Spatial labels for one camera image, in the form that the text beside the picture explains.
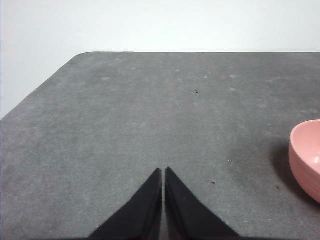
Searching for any red bowl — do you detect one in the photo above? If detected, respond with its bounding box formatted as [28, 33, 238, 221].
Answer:
[288, 119, 320, 205]

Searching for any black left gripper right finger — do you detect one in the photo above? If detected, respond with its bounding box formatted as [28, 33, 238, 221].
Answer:
[164, 166, 242, 240]

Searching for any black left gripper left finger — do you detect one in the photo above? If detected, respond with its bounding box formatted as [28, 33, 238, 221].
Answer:
[87, 167, 163, 240]

